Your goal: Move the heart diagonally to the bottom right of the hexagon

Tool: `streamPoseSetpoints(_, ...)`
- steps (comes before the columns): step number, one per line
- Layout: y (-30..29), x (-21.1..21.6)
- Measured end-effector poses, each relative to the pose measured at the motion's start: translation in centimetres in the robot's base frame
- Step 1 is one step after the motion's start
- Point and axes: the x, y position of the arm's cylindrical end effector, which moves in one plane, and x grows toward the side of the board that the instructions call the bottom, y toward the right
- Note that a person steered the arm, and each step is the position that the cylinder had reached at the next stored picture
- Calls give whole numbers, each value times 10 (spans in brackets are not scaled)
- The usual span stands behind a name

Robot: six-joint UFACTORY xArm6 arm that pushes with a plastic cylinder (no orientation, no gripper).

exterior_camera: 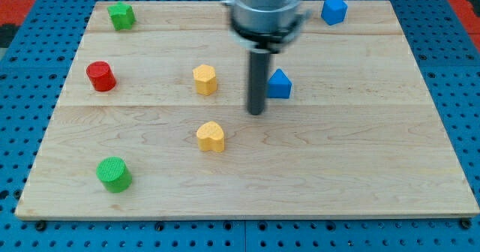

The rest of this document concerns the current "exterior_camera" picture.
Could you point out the green star block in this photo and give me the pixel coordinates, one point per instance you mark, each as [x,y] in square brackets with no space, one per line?
[122,16]

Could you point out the red cylinder block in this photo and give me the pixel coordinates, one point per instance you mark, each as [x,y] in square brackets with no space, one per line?
[101,76]

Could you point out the wooden board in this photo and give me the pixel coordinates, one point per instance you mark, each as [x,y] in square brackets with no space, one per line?
[359,137]

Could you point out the blue triangle block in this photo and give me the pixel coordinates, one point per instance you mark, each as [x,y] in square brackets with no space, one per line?
[279,85]

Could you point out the yellow hexagon block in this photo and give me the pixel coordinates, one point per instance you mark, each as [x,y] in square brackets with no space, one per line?
[205,79]

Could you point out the yellow heart block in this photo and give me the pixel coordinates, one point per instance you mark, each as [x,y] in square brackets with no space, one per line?
[210,137]

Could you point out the green cylinder block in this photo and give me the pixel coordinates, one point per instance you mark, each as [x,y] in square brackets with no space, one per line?
[114,174]

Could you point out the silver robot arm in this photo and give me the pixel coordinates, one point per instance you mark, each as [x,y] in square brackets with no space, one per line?
[263,28]

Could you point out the blue pentagon block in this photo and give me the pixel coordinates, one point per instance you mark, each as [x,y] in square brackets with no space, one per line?
[334,11]

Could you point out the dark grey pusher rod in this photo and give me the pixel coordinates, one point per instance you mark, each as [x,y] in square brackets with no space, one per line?
[258,70]

